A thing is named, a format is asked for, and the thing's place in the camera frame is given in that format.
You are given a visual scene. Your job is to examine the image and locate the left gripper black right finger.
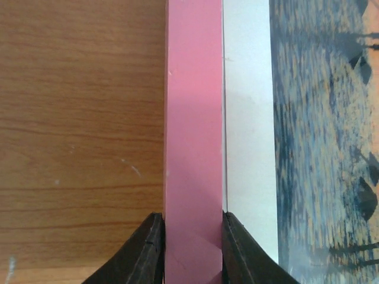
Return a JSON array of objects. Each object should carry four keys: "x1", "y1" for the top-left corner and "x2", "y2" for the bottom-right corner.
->
[{"x1": 222, "y1": 212, "x2": 298, "y2": 284}]

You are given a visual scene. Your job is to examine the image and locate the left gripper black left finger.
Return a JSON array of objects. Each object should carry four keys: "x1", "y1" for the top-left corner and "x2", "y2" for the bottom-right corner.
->
[{"x1": 84, "y1": 212, "x2": 165, "y2": 284}]

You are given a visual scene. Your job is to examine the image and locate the sunset photo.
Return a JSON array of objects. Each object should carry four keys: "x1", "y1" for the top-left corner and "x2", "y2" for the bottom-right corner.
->
[{"x1": 269, "y1": 1, "x2": 378, "y2": 283}]

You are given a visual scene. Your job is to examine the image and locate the pink wooden picture frame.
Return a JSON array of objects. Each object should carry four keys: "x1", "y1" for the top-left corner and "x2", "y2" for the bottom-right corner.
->
[{"x1": 164, "y1": 1, "x2": 223, "y2": 283}]

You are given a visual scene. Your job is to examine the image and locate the white photo mat board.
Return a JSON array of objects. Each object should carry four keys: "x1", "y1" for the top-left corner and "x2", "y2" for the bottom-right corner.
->
[{"x1": 223, "y1": 1, "x2": 278, "y2": 260}]

